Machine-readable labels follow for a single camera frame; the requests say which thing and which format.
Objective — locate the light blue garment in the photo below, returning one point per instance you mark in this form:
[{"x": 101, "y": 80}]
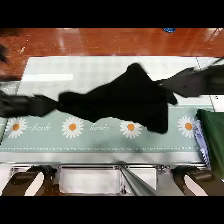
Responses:
[{"x": 201, "y": 138}]

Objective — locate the black garment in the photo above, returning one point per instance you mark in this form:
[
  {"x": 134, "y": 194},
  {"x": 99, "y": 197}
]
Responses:
[{"x": 130, "y": 96}]

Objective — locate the dark green garment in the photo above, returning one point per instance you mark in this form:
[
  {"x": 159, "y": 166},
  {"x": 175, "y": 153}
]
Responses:
[{"x": 213, "y": 136}]

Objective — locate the blue object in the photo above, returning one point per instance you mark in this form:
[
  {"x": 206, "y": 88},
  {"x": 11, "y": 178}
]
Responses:
[{"x": 169, "y": 30}]

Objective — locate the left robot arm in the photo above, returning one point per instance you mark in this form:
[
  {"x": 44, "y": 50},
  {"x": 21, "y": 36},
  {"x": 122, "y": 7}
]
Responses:
[{"x": 20, "y": 105}]

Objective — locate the silver frame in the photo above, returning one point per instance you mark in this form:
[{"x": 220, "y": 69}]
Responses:
[{"x": 133, "y": 181}]

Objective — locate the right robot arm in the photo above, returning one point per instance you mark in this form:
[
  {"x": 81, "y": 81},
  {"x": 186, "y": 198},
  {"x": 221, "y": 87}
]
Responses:
[{"x": 196, "y": 81}]

